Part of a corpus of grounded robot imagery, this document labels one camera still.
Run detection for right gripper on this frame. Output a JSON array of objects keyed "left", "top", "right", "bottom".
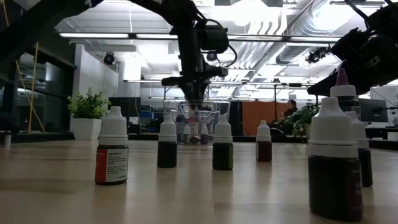
[{"left": 307, "top": 32, "right": 398, "bottom": 96}]

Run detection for small-leaf plant white pot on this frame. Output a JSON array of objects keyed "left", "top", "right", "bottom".
[{"left": 67, "top": 87, "right": 111, "bottom": 141}]

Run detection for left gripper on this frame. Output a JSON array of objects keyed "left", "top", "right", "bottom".
[{"left": 160, "top": 24, "right": 230, "bottom": 110}]

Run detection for small orange-label dropper bottle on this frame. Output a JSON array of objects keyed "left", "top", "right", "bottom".
[{"left": 255, "top": 119, "right": 273, "bottom": 163}]

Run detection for yellow extension cable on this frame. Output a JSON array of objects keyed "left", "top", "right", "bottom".
[{"left": 1, "top": 0, "right": 46, "bottom": 133}]

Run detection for ceiling light strip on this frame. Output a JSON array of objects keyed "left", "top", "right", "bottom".
[
  {"left": 136, "top": 33, "right": 178, "bottom": 40},
  {"left": 58, "top": 32, "right": 130, "bottom": 39}
]

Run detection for orange partition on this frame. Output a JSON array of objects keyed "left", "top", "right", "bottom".
[{"left": 241, "top": 100, "right": 290, "bottom": 137}]

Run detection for black monitor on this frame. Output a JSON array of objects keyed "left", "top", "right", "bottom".
[
  {"left": 359, "top": 98, "right": 389, "bottom": 123},
  {"left": 108, "top": 96, "right": 142, "bottom": 118}
]

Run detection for clear plastic bin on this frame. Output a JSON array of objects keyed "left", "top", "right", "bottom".
[{"left": 162, "top": 98, "right": 231, "bottom": 146}]

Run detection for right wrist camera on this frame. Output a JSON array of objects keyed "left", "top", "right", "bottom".
[{"left": 330, "top": 27, "right": 373, "bottom": 62}]

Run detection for person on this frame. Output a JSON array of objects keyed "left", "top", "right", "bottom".
[{"left": 279, "top": 99, "right": 299, "bottom": 125}]

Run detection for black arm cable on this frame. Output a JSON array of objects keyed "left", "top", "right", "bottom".
[{"left": 203, "top": 18, "right": 238, "bottom": 68}]

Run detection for silver ventilation ducts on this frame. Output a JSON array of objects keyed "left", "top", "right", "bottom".
[{"left": 236, "top": 6, "right": 343, "bottom": 72}]

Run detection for black aluminium table frame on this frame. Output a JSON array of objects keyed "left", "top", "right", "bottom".
[{"left": 0, "top": 132, "right": 398, "bottom": 150}]

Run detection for small green-label dropper bottle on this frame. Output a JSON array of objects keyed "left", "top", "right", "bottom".
[{"left": 212, "top": 114, "right": 234, "bottom": 171}]

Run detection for white peg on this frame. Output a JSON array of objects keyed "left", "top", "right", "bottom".
[{"left": 2, "top": 130, "right": 12, "bottom": 149}]

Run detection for large red colouring bottle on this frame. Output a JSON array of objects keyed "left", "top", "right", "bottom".
[{"left": 187, "top": 116, "right": 202, "bottom": 146}]

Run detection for broad-leaf plant white pot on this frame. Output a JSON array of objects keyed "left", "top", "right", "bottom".
[{"left": 281, "top": 102, "right": 321, "bottom": 141}]

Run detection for large purple colouring bottle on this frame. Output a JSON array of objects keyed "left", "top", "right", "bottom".
[{"left": 330, "top": 67, "right": 362, "bottom": 119}]

